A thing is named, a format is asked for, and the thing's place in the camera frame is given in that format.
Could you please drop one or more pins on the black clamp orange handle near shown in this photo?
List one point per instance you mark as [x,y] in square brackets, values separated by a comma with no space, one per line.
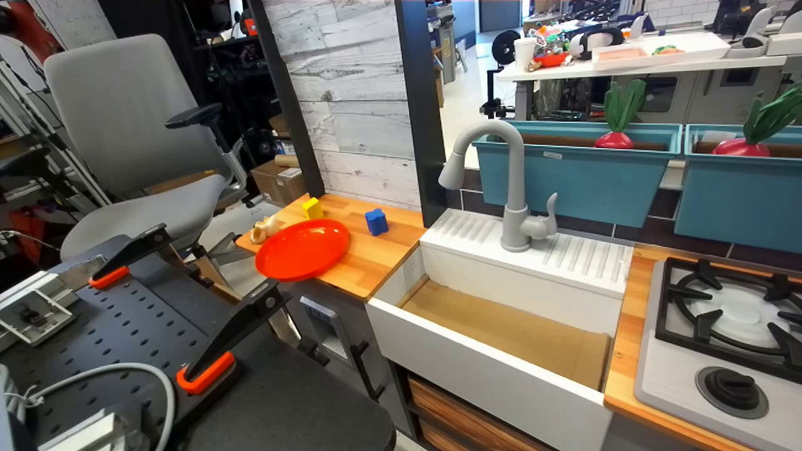
[218,359]

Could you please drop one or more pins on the yellow block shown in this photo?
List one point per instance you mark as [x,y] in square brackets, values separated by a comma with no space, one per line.
[312,208]

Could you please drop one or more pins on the black stove grate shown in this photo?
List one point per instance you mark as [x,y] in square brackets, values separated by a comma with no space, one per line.
[736,315]

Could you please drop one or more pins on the white background table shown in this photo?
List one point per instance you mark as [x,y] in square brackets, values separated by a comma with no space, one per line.
[647,56]

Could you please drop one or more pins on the wooden drawer front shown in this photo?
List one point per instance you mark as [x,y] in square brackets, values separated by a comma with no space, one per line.
[449,423]

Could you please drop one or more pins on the black clamp orange handle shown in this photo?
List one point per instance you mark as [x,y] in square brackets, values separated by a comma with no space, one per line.
[218,359]
[119,265]

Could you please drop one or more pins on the teal planter box right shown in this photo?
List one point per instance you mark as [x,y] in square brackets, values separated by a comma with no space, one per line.
[742,198]

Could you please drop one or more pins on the black stove knob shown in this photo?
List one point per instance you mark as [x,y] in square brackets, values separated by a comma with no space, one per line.
[733,392]

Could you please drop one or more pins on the toy radish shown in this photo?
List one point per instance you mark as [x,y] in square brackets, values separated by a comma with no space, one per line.
[763,120]
[623,104]

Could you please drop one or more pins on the grey faucet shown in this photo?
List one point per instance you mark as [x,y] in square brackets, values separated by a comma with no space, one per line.
[520,225]

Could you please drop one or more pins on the cardboard box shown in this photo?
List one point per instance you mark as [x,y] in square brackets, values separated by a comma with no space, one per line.
[280,179]

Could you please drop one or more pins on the black clamp orange handle far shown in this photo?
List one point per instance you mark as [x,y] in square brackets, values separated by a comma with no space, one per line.
[119,265]

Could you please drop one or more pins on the grey stove top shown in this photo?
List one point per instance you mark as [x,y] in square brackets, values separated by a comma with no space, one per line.
[666,379]

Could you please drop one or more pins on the small beige toy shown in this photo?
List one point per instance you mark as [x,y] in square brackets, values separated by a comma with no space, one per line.
[263,228]

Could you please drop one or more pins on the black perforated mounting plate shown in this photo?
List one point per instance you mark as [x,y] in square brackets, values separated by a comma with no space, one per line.
[154,315]

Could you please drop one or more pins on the toy radish right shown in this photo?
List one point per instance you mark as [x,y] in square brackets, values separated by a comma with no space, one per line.
[763,120]

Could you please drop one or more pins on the white sink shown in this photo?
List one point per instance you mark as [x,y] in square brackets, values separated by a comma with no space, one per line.
[523,337]

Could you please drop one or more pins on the orange plate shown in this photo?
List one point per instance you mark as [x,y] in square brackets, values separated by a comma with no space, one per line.
[305,250]

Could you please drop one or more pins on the grey office chair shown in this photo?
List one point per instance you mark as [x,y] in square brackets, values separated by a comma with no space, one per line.
[126,110]

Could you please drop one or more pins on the blue block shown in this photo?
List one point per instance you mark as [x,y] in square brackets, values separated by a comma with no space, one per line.
[376,220]

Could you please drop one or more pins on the toy radish left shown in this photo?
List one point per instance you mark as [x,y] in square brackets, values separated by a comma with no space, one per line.
[623,104]

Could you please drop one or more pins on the teal planter box left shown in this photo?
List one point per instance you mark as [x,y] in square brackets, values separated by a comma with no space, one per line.
[594,182]

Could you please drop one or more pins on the teal planter box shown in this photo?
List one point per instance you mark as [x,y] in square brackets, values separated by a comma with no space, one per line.
[742,198]
[594,182]

